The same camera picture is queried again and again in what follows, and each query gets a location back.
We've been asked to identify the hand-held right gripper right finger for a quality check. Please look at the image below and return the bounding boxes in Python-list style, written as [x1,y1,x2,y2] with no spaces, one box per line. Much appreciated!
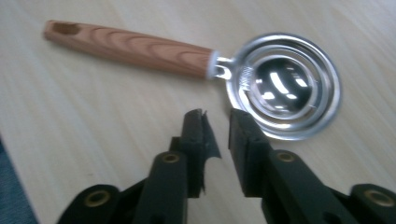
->
[228,107,359,224]

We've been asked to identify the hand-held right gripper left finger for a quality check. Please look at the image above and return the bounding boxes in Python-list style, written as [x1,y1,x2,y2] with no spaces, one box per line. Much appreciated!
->
[133,108,222,224]

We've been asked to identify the wooden handled metal egg separator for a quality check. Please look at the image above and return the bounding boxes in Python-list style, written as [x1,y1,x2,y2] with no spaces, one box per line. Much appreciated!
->
[42,20,343,142]

